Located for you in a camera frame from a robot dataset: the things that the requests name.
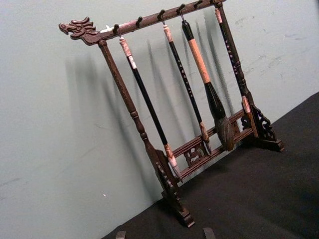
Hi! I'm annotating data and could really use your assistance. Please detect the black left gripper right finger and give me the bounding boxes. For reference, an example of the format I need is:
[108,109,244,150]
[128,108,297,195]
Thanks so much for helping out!
[202,227,217,239]

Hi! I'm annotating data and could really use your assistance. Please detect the black table cloth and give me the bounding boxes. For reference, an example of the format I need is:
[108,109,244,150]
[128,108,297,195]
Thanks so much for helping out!
[101,93,319,239]

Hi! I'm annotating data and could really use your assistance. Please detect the dark carved wooden brush rack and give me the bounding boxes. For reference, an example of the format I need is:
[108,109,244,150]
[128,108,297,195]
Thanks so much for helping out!
[59,0,285,228]

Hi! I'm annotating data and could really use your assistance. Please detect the slim black brush, pink ends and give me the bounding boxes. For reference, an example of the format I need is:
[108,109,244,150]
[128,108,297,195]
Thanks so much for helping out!
[118,36,182,180]

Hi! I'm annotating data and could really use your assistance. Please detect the slim black brush, gold characters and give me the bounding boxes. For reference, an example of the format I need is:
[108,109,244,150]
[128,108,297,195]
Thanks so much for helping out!
[162,22,212,155]
[214,8,251,114]

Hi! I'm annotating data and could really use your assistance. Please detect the thick tan-handled calligraphy brush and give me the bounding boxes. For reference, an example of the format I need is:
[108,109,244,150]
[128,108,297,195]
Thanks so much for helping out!
[181,19,235,152]

